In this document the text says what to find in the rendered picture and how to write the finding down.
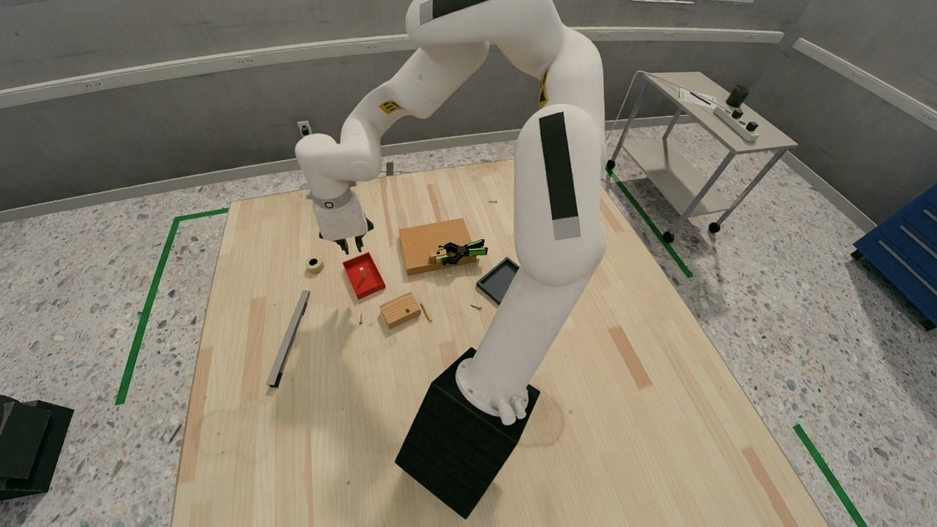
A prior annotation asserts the red open tray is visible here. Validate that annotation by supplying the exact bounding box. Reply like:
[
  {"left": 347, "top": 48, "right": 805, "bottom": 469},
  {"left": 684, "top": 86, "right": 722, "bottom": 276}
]
[{"left": 343, "top": 252, "right": 386, "bottom": 299}]

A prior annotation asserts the grey long flat bar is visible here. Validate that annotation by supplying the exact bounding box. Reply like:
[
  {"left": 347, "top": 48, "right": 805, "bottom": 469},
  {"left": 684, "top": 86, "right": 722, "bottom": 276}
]
[{"left": 266, "top": 290, "right": 310, "bottom": 388}]

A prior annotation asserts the beige hollow cylinder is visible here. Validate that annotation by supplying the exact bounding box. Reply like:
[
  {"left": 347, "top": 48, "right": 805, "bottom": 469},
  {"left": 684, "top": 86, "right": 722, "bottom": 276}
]
[{"left": 305, "top": 255, "right": 324, "bottom": 274}]

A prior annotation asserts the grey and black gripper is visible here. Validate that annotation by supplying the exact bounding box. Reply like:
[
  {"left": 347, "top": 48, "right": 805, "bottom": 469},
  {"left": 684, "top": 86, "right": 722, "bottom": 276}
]
[{"left": 313, "top": 190, "right": 374, "bottom": 255}]

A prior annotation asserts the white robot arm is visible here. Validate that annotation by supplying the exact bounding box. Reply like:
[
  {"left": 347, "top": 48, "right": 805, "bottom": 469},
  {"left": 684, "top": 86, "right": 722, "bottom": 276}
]
[{"left": 295, "top": 0, "right": 607, "bottom": 425}]

